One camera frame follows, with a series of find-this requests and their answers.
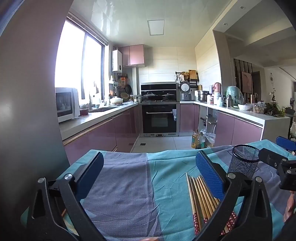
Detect ceiling light panel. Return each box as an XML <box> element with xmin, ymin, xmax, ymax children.
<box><xmin>147</xmin><ymin>20</ymin><xmax>165</xmax><ymax>36</ymax></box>

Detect yellow cooking oil bottle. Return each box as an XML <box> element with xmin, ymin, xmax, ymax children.
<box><xmin>191</xmin><ymin>130</ymin><xmax>200</xmax><ymax>149</ymax></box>

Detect pink upper wall cabinet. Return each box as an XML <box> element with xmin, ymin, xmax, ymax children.
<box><xmin>118</xmin><ymin>44</ymin><xmax>146</xmax><ymax>67</ymax></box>

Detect white wall water heater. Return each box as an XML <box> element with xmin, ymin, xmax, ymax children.
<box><xmin>112</xmin><ymin>50</ymin><xmax>123</xmax><ymax>72</ymax></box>

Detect teal and grey tablecloth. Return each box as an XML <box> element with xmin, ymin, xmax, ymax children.
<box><xmin>20</xmin><ymin>139</ymin><xmax>296</xmax><ymax>241</ymax></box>

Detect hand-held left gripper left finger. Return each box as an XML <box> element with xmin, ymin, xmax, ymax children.
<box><xmin>20</xmin><ymin>152</ymin><xmax>109</xmax><ymax>241</ymax></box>

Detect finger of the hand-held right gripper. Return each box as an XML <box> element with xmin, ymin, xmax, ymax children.
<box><xmin>258</xmin><ymin>148</ymin><xmax>296</xmax><ymax>191</ymax></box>
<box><xmin>276</xmin><ymin>136</ymin><xmax>296</xmax><ymax>153</ymax></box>

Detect stainless steel pot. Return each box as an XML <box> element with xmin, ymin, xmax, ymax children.
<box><xmin>197</xmin><ymin>90</ymin><xmax>210</xmax><ymax>102</ymax></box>

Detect dark wooden slat panel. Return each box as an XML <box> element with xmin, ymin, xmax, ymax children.
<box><xmin>233</xmin><ymin>59</ymin><xmax>255</xmax><ymax>102</ymax></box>

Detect black built-in oven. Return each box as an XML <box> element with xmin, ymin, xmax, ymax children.
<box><xmin>141</xmin><ymin>103</ymin><xmax>180</xmax><ymax>137</ymax></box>

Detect wall rack with cutting boards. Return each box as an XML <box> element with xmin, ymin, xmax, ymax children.
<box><xmin>175</xmin><ymin>70</ymin><xmax>199</xmax><ymax>86</ymax></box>

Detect person's right hand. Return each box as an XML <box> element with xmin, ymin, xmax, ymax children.
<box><xmin>284</xmin><ymin>191</ymin><xmax>296</xmax><ymax>223</ymax></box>

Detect kitchen window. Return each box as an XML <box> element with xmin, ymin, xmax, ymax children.
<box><xmin>55</xmin><ymin>20</ymin><xmax>109</xmax><ymax>108</ymax></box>

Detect white plastic bags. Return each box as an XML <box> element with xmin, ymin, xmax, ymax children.
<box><xmin>205</xmin><ymin>132</ymin><xmax>216</xmax><ymax>147</ymax></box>

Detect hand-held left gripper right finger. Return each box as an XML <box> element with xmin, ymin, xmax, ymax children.
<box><xmin>195</xmin><ymin>150</ymin><xmax>285</xmax><ymax>241</ymax></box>

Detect black mesh utensil holder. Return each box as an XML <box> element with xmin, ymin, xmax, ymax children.
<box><xmin>227</xmin><ymin>145</ymin><xmax>260</xmax><ymax>179</ymax></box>

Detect green potted plant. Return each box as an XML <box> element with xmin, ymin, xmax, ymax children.
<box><xmin>265</xmin><ymin>102</ymin><xmax>286</xmax><ymax>116</ymax></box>

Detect framed wall picture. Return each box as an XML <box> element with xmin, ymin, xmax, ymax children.
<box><xmin>242</xmin><ymin>71</ymin><xmax>253</xmax><ymax>93</ymax></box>

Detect black lidded wok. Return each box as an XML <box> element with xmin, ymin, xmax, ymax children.
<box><xmin>142</xmin><ymin>92</ymin><xmax>163</xmax><ymax>101</ymax></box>

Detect pink base cabinet run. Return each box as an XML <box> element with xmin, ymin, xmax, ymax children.
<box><xmin>180</xmin><ymin>101</ymin><xmax>290</xmax><ymax>146</ymax></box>
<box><xmin>59</xmin><ymin>103</ymin><xmax>140</xmax><ymax>160</ymax></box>

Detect white rice cooker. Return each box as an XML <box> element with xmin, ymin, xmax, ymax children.
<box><xmin>180</xmin><ymin>81</ymin><xmax>192</xmax><ymax>101</ymax></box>

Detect white countertop oven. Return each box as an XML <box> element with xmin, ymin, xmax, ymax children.
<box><xmin>55</xmin><ymin>87</ymin><xmax>80</xmax><ymax>123</ymax></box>

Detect bunch of wooden chopsticks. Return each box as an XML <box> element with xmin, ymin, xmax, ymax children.
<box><xmin>186</xmin><ymin>172</ymin><xmax>238</xmax><ymax>235</ymax></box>

